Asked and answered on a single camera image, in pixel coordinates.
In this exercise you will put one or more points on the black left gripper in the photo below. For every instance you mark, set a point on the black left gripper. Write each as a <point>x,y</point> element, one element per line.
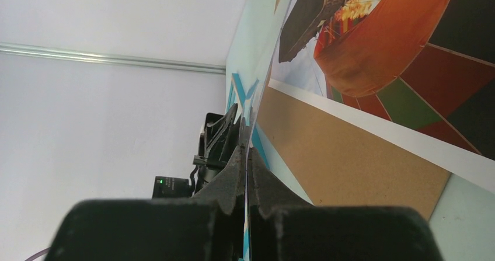
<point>214,152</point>

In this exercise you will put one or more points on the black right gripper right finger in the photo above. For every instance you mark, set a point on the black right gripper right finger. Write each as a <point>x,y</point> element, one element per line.
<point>286,227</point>

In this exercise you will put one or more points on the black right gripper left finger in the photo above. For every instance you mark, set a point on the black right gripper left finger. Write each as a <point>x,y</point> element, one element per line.
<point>203,227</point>

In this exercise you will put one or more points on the hot air balloon photo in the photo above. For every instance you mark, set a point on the hot air balloon photo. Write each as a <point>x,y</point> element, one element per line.
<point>425,65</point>

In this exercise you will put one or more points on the wooden picture frame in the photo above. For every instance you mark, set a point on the wooden picture frame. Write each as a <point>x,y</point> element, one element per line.
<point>249,98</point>

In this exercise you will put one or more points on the aluminium wall rail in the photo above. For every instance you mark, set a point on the aluminium wall rail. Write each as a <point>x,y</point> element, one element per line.
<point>111,59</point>

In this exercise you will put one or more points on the brown frame backing board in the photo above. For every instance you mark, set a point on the brown frame backing board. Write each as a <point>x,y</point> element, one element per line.
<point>339,164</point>

